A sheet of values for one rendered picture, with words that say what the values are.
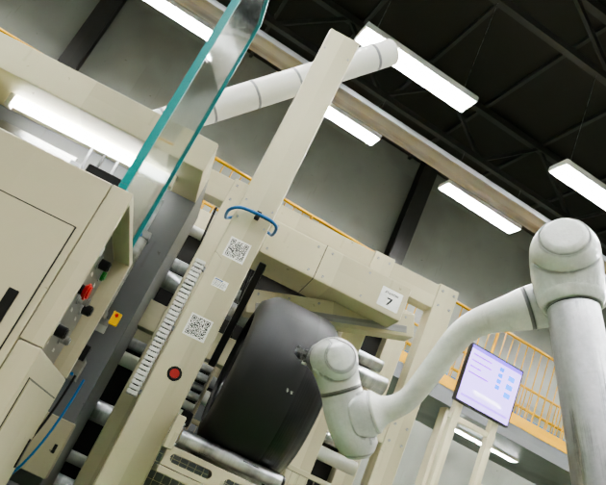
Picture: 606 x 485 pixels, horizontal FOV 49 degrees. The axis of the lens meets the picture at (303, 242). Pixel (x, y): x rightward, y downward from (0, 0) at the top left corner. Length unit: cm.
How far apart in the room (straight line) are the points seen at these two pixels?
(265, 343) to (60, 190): 80
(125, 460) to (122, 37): 1115
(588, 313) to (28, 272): 110
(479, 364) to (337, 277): 382
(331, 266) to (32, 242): 139
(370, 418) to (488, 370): 475
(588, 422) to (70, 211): 108
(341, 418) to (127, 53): 1142
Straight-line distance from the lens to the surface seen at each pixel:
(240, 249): 224
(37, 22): 1279
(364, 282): 260
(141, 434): 212
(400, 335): 276
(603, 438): 129
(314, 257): 257
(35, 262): 145
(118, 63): 1259
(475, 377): 624
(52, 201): 149
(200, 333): 216
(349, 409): 160
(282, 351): 200
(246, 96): 280
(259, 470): 208
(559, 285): 139
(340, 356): 156
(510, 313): 158
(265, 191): 233
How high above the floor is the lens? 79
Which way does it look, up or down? 22 degrees up
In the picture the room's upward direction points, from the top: 25 degrees clockwise
